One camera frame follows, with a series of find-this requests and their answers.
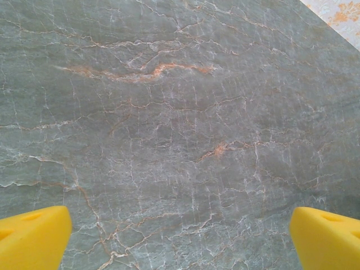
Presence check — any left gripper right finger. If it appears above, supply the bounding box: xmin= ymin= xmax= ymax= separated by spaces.
xmin=290 ymin=207 xmax=360 ymax=270

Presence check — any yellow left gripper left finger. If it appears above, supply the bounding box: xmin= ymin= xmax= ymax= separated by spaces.
xmin=0 ymin=205 xmax=73 ymax=270

